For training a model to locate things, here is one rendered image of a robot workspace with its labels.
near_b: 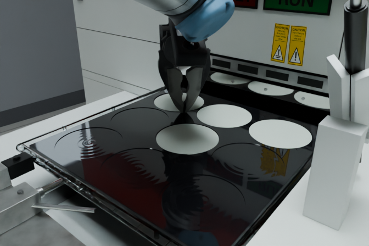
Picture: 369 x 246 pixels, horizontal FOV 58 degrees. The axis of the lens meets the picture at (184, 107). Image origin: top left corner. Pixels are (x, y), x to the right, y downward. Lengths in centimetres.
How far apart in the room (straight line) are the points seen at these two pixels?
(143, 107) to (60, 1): 229
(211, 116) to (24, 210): 34
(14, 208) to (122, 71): 59
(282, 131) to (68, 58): 252
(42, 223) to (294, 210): 28
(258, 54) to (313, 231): 44
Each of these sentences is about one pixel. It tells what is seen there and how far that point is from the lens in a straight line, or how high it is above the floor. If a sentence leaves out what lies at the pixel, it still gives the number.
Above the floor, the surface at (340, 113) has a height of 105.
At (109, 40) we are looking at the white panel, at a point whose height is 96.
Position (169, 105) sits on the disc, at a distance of 65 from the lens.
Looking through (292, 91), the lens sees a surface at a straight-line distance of 64.
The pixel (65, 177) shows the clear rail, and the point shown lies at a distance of 47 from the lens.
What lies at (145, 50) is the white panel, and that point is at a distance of 86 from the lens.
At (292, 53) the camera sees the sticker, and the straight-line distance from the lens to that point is 64.
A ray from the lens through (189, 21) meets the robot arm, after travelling 40.
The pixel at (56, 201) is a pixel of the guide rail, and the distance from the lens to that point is 55.
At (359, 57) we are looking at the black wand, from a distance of 24.
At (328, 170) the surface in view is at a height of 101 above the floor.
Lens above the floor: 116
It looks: 24 degrees down
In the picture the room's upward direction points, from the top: straight up
